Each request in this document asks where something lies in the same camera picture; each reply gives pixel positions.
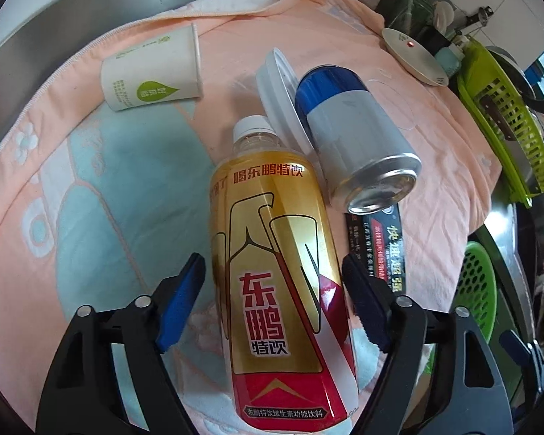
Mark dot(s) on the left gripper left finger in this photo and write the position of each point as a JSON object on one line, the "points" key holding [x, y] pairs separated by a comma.
{"points": [[81, 394]]}

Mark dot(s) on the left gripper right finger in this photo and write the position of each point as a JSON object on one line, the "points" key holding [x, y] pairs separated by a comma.
{"points": [[466, 392]]}

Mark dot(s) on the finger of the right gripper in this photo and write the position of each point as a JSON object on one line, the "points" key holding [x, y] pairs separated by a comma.
{"points": [[528, 356]]}

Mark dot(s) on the golden energy drink bottle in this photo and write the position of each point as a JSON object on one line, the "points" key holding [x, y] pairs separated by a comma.
{"points": [[281, 301]]}

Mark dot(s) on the silver blue drink can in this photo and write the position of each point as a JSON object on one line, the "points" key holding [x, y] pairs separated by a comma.
{"points": [[367, 163]]}

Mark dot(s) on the white plastic lid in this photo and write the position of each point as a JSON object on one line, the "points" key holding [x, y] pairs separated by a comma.
{"points": [[276, 85]]}

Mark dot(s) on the kitchen cleaver knife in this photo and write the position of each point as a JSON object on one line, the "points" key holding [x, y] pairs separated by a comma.
{"points": [[494, 114]]}

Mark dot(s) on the green plastic waste basket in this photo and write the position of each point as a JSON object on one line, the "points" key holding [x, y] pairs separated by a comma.
{"points": [[476, 288]]}

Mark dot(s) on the black sachet packet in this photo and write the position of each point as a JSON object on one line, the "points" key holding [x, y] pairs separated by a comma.
{"points": [[377, 240]]}

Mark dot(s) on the pink towel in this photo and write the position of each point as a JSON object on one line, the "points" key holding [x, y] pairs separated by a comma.
{"points": [[98, 206]]}

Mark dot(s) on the black frying pan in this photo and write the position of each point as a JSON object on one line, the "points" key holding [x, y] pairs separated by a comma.
{"points": [[517, 77]]}

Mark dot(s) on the green dish rack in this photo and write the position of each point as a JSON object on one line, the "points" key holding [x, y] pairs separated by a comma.
{"points": [[522, 160]]}

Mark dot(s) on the teal soap bottle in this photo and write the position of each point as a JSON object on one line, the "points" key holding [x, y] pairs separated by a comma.
{"points": [[450, 59]]}

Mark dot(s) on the white ceramic plate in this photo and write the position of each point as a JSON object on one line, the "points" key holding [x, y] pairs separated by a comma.
{"points": [[414, 58]]}

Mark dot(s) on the white paper cup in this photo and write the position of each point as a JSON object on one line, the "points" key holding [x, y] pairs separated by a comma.
{"points": [[164, 68]]}

